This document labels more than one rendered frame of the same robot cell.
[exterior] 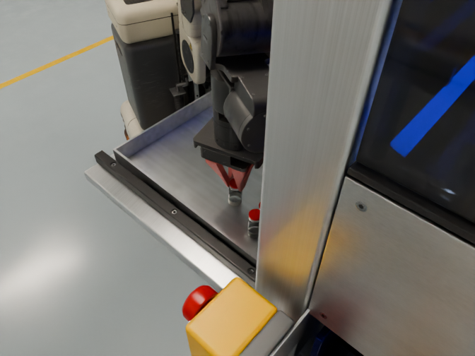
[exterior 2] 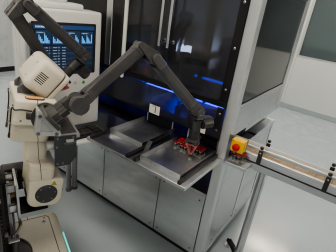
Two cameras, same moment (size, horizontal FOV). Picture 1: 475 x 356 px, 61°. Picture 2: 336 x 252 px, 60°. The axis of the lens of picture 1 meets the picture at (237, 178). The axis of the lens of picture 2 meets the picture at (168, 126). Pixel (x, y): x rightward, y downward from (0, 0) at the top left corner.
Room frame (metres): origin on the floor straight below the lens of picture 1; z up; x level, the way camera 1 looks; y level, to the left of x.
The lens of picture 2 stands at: (0.81, 1.39, 1.68)
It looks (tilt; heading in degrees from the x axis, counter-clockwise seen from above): 23 degrees down; 260
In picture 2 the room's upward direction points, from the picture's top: 8 degrees clockwise
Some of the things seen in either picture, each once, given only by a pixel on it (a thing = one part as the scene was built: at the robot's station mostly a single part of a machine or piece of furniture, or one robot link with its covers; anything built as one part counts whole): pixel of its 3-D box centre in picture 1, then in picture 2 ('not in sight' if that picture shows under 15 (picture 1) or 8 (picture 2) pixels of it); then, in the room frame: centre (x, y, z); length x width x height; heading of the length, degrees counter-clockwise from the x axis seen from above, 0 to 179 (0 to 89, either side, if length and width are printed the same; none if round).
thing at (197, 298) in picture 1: (204, 308); (236, 147); (0.19, 0.03, 0.99); 0.04 x 0.04 x 0.04; 48
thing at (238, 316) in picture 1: (237, 337); (239, 144); (0.16, 0.00, 0.99); 0.08 x 0.07 x 0.07; 48
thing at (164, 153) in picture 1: (236, 164); (177, 156); (0.49, 0.00, 0.90); 0.34 x 0.26 x 0.04; 47
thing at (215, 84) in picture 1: (235, 90); (196, 124); (0.42, 0.00, 1.10); 0.07 x 0.06 x 0.07; 21
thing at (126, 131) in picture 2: not in sight; (143, 130); (0.67, -0.31, 0.90); 0.34 x 0.26 x 0.04; 48
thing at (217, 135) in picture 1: (235, 126); (194, 134); (0.43, 0.00, 1.04); 0.10 x 0.07 x 0.07; 62
